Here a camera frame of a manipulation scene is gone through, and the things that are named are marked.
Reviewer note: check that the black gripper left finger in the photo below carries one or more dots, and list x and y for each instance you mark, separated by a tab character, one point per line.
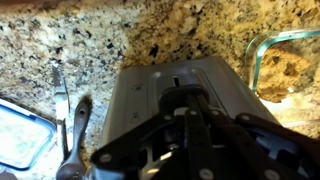
196	143

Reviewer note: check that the clear glass food container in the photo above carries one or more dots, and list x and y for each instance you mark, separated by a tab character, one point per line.
263	43

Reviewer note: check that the blue-rimmed clear plastic lid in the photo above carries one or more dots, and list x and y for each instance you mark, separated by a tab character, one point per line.
20	136

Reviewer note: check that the black kitchen utensil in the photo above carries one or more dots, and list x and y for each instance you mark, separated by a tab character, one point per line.
78	133

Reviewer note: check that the brown bread slice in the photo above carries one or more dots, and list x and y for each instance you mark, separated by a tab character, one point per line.
283	73

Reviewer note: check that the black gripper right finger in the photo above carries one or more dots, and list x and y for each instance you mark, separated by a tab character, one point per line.
253	146

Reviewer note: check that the stainless steel two-slot toaster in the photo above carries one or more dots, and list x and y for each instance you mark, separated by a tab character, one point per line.
133	100

